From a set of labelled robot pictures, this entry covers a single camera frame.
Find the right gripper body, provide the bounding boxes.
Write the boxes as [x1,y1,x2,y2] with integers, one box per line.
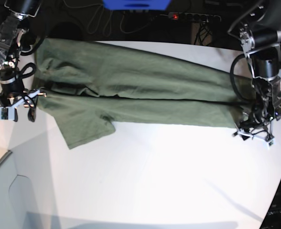
[0,88,47,109]

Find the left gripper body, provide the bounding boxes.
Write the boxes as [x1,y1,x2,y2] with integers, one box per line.
[232,120,275,144]

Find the olive green t-shirt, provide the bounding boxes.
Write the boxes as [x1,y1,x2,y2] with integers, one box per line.
[32,39,248,149]

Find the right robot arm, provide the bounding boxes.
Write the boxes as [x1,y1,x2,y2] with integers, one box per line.
[0,0,48,122]

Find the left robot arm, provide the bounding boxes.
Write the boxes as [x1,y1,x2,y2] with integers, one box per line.
[227,0,281,146]

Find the blue box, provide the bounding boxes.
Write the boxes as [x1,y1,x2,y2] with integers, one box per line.
[103,0,171,10]

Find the black power strip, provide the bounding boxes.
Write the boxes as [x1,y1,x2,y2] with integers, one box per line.
[161,12,222,23]

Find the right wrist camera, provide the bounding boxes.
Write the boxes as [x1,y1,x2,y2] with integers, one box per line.
[0,107,18,122]

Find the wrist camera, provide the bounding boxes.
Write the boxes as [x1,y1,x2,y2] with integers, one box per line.
[266,137,274,148]
[0,107,18,122]

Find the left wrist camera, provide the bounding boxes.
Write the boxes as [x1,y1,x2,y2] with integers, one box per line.
[266,137,274,148]

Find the tangled background cables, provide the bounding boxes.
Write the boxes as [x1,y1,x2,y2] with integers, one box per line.
[85,9,143,34]

